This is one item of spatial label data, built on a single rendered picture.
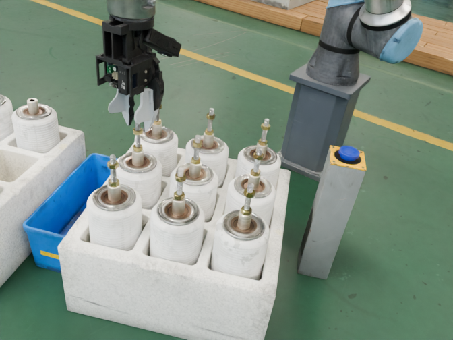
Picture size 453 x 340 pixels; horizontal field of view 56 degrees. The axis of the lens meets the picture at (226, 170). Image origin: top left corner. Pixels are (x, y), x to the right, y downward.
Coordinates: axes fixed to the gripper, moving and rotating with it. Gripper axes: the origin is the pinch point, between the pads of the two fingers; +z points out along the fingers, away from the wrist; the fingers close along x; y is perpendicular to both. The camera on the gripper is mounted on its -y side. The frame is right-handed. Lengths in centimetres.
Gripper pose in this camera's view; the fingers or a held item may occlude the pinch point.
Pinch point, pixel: (139, 120)
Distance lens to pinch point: 84.1
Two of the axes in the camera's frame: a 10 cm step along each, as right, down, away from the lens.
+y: -4.5, 4.7, -7.6
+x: 8.9, 3.4, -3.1
